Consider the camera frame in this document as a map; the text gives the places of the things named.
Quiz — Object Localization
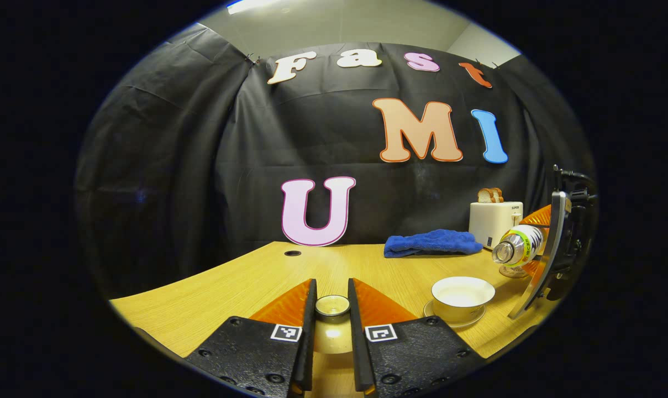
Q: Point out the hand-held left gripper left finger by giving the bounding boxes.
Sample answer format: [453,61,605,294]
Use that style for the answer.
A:
[185,278,318,398]

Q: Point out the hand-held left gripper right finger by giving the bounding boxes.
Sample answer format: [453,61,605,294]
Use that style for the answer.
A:
[348,278,486,398]

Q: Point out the cream teacup lid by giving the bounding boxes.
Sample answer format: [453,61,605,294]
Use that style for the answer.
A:
[312,295,357,355]

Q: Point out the clear labelled water bottle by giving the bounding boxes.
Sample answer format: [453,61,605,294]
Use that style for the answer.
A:
[492,224,544,265]

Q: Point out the cream ceramic teacup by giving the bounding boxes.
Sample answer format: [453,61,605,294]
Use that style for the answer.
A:
[432,276,496,324]

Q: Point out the white toaster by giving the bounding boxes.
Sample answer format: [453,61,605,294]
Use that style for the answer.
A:
[469,201,524,250]

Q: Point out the cream ceramic saucer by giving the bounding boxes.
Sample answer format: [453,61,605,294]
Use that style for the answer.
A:
[423,300,487,329]

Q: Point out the blue towel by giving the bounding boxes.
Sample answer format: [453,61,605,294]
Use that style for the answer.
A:
[383,229,483,259]

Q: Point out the black backdrop cloth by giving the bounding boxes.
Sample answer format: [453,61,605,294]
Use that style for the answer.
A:
[75,25,597,299]

